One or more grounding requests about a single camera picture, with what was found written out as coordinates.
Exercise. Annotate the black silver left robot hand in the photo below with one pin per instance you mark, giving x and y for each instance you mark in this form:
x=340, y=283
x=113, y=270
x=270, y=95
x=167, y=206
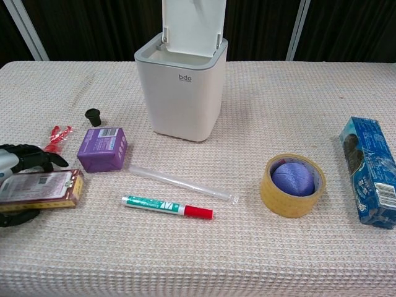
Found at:
x=28, y=157

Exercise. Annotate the brown golden box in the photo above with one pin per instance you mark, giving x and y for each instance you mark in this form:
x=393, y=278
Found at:
x=40, y=188

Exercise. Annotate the white plastic bin lid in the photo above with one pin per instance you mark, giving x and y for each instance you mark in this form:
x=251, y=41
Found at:
x=191, y=24

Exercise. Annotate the white square container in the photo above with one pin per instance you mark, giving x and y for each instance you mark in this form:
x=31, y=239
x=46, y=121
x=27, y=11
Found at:
x=182, y=102

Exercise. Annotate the red candy wrapper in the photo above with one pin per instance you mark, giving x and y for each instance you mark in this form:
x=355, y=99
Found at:
x=54, y=139
x=66, y=133

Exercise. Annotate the purple paper box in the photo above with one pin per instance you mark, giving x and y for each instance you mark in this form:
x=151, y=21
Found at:
x=103, y=151

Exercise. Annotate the small black cap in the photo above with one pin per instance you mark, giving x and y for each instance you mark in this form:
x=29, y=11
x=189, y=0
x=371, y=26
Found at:
x=93, y=117

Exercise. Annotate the dark partition panel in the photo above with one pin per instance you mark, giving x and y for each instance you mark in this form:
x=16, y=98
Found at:
x=9, y=40
x=99, y=28
x=352, y=28
x=260, y=28

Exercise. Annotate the green marker with red cap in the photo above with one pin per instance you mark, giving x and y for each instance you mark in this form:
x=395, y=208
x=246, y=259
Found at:
x=154, y=204

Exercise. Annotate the clear wrapped straw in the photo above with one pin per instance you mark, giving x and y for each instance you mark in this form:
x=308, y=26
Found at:
x=185, y=184

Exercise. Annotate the beige waffle tablecloth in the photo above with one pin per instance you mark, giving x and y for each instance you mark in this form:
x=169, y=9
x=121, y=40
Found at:
x=247, y=263

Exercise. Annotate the yellow tape roll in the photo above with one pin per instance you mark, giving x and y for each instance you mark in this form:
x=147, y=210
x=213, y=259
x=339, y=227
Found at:
x=287, y=204

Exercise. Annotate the purple ball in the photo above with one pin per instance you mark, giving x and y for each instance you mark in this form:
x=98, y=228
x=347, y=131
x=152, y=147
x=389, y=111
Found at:
x=292, y=179

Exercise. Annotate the blue cookie package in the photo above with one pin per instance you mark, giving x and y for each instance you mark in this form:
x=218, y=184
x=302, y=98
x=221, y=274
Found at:
x=371, y=173

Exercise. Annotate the grey partition frame post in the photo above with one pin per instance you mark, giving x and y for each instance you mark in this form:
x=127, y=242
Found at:
x=28, y=31
x=298, y=31

